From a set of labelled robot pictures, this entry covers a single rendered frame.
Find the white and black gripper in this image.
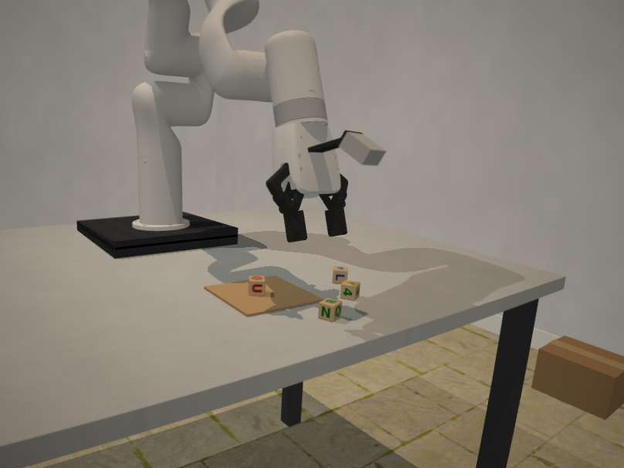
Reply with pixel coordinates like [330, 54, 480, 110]
[266, 117, 348, 242]

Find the brown flat mat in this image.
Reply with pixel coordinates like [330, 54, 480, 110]
[204, 276, 324, 317]

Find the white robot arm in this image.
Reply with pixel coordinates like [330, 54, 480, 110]
[132, 0, 386, 231]

